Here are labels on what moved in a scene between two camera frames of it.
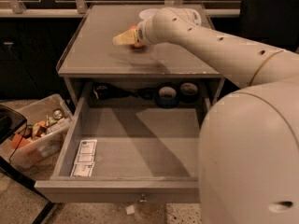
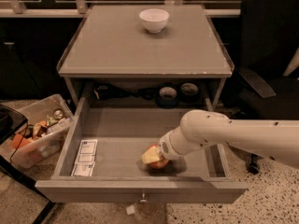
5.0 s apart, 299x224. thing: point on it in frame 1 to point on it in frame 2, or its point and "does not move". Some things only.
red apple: (137, 45) to (160, 163)
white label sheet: (86, 159) does not move
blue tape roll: (166, 97) does not move
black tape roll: (189, 92) does not move
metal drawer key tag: (130, 209) does not move
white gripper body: (141, 33) to (165, 146)
